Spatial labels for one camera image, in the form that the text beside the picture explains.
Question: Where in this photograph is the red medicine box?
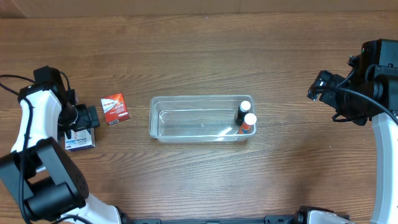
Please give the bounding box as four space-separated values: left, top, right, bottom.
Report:
101 93 130 125

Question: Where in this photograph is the clear plastic container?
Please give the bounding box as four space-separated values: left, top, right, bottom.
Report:
149 95 257 143

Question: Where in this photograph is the white medicine box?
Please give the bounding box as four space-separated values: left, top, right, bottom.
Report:
65 128 96 152

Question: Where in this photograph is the orange tube white cap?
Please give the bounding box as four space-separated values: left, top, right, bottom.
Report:
238 113 257 134

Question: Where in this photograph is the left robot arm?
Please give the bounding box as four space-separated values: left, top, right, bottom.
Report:
1 66 132 224

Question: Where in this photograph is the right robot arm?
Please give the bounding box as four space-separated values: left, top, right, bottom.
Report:
307 39 397 223

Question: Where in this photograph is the dark bottle white cap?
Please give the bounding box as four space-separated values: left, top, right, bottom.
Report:
234 101 251 126

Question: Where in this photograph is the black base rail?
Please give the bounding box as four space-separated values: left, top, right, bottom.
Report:
130 215 307 224

